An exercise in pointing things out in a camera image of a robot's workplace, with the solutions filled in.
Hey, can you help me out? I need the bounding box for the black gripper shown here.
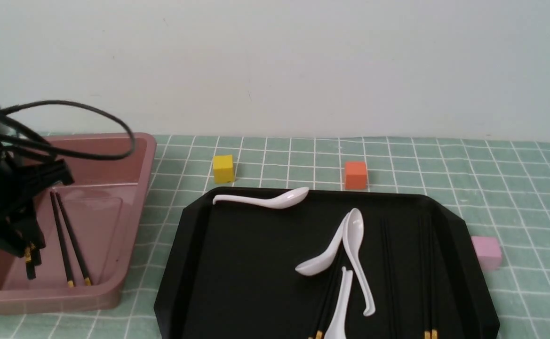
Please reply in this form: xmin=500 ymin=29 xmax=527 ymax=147
xmin=0 ymin=142 xmax=74 ymax=258

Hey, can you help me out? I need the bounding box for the white spoon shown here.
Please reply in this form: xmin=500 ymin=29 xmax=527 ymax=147
xmin=342 ymin=208 xmax=376 ymax=317
xmin=324 ymin=266 xmax=353 ymax=339
xmin=295 ymin=212 xmax=350 ymax=276
xmin=212 ymin=187 xmax=310 ymax=210

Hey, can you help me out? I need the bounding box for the pink plastic bin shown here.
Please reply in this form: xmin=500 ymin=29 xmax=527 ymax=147
xmin=0 ymin=133 xmax=157 ymax=314

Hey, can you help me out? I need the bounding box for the black chopstick in bin right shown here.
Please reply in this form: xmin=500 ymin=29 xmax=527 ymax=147
xmin=54 ymin=192 xmax=93 ymax=287

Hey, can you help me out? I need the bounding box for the black chopstick in bin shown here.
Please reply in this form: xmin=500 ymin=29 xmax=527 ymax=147
xmin=50 ymin=191 xmax=75 ymax=288
xmin=54 ymin=192 xmax=93 ymax=287

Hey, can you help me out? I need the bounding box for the black chopstick in bin left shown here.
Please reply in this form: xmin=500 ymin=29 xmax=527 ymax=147
xmin=50 ymin=191 xmax=75 ymax=288

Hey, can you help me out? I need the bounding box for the yellow wooden cube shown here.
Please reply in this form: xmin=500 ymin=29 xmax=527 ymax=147
xmin=212 ymin=154 xmax=235 ymax=184

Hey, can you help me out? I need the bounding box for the black plastic tray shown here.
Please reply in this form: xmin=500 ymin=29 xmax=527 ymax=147
xmin=154 ymin=187 xmax=500 ymax=339

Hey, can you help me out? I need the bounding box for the white spoon at tray top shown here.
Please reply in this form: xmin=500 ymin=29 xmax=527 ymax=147
xmin=212 ymin=187 xmax=310 ymax=210

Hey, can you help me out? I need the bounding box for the black chopstick centre pair left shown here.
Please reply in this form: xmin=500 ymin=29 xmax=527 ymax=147
xmin=307 ymin=254 xmax=341 ymax=339

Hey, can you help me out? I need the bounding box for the black chopstick pair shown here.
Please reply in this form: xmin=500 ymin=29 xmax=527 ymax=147
xmin=419 ymin=215 xmax=431 ymax=339
xmin=307 ymin=254 xmax=341 ymax=339
xmin=313 ymin=254 xmax=343 ymax=339
xmin=428 ymin=221 xmax=439 ymax=339

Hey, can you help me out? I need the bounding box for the black chopstick centre pair right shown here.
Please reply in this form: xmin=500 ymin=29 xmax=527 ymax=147
xmin=313 ymin=254 xmax=343 ymax=339

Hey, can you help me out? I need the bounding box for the orange wooden cube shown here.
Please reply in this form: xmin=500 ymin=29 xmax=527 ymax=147
xmin=344 ymin=161 xmax=368 ymax=191

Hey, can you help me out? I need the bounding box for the black chopstick plain right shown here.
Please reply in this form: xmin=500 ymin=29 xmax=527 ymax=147
xmin=381 ymin=218 xmax=398 ymax=339

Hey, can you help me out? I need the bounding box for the black chopstick right pair left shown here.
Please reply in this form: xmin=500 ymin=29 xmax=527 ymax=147
xmin=419 ymin=215 xmax=431 ymax=339

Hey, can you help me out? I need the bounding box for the pink wooden cube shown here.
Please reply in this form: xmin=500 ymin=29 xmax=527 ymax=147
xmin=471 ymin=236 xmax=503 ymax=272

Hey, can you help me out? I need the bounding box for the green checkered tablecloth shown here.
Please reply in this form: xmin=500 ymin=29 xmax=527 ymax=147
xmin=0 ymin=135 xmax=550 ymax=339

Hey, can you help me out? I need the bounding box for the black cable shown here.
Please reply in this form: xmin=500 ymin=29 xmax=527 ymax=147
xmin=0 ymin=100 xmax=136 ymax=161

